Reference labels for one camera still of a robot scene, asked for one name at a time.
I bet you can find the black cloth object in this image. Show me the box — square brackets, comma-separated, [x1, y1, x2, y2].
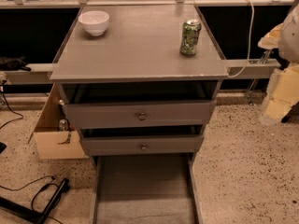
[0, 57, 31, 72]

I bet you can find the grey drawer cabinet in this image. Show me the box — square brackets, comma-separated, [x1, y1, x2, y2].
[49, 4, 230, 224]

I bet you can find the white ceramic bowl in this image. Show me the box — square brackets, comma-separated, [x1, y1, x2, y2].
[78, 10, 109, 36]

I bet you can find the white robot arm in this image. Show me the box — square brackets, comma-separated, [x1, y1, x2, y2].
[258, 6, 299, 125]

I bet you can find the grey top drawer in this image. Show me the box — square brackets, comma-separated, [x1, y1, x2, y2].
[64, 101, 216, 129]

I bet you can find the grey middle drawer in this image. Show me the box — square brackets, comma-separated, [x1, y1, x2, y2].
[81, 135, 204, 156]

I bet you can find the grey drawer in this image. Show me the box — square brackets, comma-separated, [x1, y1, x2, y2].
[64, 101, 216, 129]
[89, 153, 204, 224]
[81, 135, 204, 156]

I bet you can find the cardboard box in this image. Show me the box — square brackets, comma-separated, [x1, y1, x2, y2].
[33, 86, 87, 160]

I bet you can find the white cable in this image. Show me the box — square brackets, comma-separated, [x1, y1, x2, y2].
[227, 0, 256, 79]

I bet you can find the black stand with cable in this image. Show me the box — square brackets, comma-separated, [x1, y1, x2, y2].
[0, 177, 71, 224]

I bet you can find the grey bottom drawer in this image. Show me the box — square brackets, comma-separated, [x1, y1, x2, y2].
[89, 153, 204, 224]

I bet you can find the green soda can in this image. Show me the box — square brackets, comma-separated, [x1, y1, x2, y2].
[180, 19, 201, 56]

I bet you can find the black floor cable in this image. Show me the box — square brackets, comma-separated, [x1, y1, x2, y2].
[0, 79, 24, 131]

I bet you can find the small can in box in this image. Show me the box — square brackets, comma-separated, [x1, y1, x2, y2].
[58, 119, 68, 132]

